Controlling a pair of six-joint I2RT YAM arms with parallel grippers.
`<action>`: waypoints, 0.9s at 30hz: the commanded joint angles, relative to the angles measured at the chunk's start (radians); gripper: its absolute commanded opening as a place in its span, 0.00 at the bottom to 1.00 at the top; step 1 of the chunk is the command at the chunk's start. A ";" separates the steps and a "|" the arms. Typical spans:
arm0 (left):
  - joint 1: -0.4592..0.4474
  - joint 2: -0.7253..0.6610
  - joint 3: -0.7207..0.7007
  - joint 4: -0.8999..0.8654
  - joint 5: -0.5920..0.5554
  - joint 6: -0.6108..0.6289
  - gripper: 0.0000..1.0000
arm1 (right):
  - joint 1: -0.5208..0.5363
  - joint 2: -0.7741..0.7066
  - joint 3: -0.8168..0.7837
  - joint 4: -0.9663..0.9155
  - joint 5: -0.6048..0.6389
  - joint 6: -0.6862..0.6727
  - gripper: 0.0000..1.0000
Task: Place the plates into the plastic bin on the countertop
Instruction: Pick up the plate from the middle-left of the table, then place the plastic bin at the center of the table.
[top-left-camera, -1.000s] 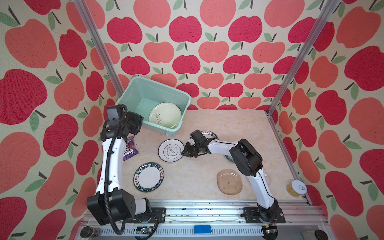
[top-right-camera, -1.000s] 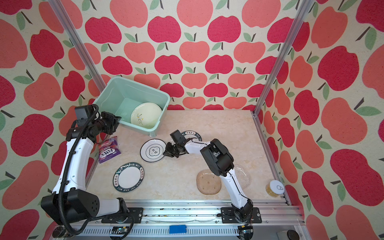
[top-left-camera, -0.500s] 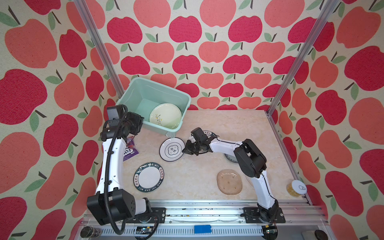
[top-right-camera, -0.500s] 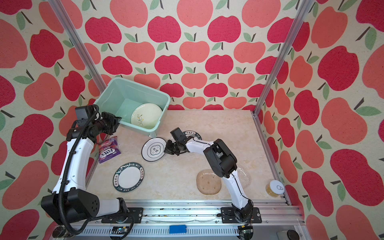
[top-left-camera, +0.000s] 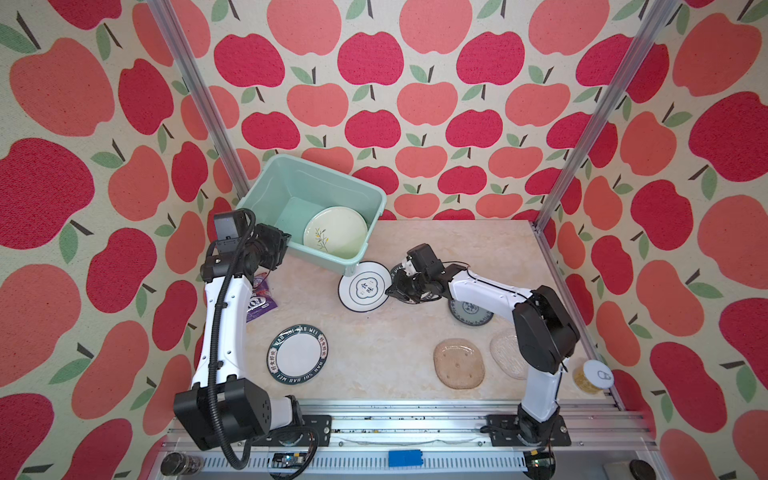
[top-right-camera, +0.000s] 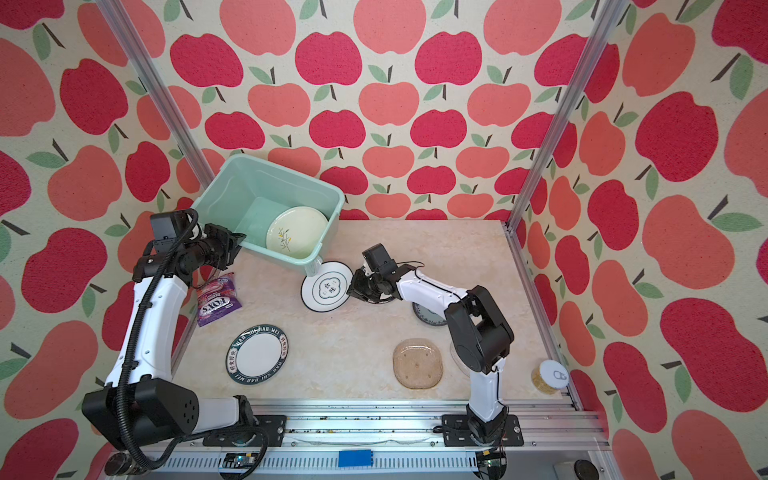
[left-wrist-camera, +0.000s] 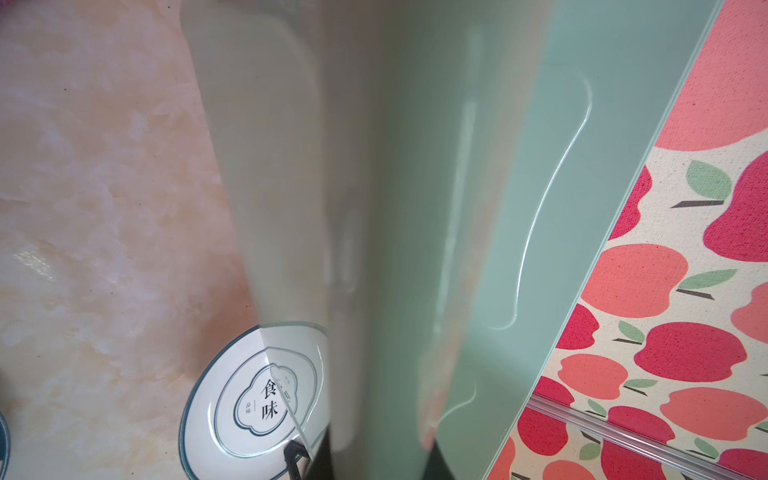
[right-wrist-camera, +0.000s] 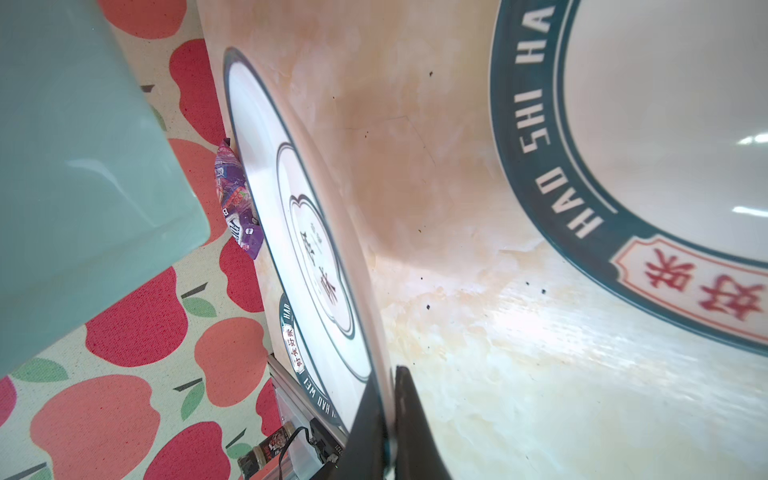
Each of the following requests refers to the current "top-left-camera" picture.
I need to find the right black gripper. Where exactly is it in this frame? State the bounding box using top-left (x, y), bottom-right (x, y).
top-left (385, 268), bottom-right (429, 304)

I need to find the white plate teal cloud outline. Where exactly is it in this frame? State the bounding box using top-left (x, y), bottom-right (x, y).
top-left (338, 261), bottom-right (392, 313)

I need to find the mint green plastic bin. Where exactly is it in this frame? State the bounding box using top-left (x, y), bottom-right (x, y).
top-left (236, 154), bottom-right (387, 276)

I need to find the cream plate with flower sprig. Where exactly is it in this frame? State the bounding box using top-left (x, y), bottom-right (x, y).
top-left (303, 206), bottom-right (368, 259)

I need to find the white plate dark lettered rim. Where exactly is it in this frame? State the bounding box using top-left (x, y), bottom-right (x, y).
top-left (390, 263), bottom-right (409, 284)

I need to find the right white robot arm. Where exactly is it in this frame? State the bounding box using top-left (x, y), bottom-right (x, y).
top-left (386, 264), bottom-right (580, 446)

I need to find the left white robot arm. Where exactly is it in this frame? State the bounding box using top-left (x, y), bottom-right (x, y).
top-left (173, 211), bottom-right (304, 456)

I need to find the purple Fox's candy bag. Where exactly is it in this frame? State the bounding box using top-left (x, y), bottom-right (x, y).
top-left (246, 272), bottom-right (278, 322)

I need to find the small blue patterned plate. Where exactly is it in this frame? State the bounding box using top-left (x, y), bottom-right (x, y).
top-left (448, 300), bottom-right (494, 327)

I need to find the amber glass square plate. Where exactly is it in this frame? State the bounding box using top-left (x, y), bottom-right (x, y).
top-left (433, 338), bottom-right (486, 390)

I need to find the clear glass square plate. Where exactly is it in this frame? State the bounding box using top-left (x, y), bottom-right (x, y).
top-left (489, 328), bottom-right (528, 381)

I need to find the jar with white lid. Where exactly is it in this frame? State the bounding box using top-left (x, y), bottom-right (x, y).
top-left (572, 360), bottom-right (614, 394)

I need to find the dark round cap left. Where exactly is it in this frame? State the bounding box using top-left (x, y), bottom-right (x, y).
top-left (160, 452), bottom-right (203, 477)

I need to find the dark round object right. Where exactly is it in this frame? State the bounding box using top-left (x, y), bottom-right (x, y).
top-left (628, 459), bottom-right (657, 480)

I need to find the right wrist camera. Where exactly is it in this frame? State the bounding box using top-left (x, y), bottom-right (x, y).
top-left (402, 243), bottom-right (444, 279)

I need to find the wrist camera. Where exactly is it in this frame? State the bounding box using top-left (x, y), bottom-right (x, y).
top-left (214, 209), bottom-right (250, 254)
top-left (402, 243), bottom-right (444, 279)

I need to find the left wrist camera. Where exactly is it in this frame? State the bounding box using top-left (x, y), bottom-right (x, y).
top-left (214, 209), bottom-right (250, 254)

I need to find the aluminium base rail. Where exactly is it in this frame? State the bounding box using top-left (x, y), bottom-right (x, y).
top-left (146, 400), bottom-right (667, 480)

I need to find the blue block on rail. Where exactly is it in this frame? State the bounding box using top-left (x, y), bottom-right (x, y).
top-left (387, 449), bottom-right (424, 469)

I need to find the left aluminium frame post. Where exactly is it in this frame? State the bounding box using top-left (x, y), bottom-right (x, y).
top-left (148, 0), bottom-right (250, 198)

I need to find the aluminium frame post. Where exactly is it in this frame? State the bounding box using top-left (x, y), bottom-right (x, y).
top-left (532, 0), bottom-right (682, 234)
top-left (148, 0), bottom-right (250, 198)

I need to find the right aluminium frame post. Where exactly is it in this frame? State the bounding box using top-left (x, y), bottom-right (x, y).
top-left (532, 0), bottom-right (682, 234)

